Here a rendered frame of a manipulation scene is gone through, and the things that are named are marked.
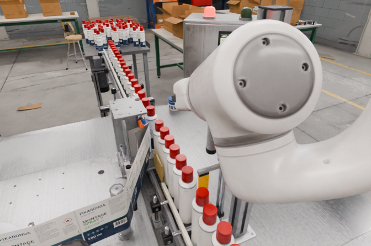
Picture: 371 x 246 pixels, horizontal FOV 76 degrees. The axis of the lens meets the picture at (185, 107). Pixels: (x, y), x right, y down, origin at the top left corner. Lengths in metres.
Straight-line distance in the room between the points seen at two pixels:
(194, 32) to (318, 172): 0.35
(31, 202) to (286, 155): 0.90
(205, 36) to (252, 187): 0.33
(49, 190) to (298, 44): 0.94
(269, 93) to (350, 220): 0.89
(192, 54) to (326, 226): 0.73
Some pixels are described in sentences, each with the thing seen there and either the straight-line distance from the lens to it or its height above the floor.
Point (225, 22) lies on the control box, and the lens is 0.49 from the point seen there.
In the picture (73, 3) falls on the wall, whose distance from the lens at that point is 7.86.
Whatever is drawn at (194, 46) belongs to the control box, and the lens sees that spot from 0.49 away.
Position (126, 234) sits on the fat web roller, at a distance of 0.80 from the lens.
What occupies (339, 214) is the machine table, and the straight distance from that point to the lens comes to 1.04.
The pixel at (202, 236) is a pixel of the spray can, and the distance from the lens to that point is 0.64.
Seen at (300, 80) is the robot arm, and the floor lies 1.49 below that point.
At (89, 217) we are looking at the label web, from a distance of 0.70.
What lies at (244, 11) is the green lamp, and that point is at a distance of 0.49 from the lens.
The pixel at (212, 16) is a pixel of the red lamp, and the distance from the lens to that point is 0.50.
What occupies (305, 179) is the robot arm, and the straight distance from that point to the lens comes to 0.22.
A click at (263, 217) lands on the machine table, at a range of 0.93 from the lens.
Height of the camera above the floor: 1.56
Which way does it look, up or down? 30 degrees down
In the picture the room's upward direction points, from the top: straight up
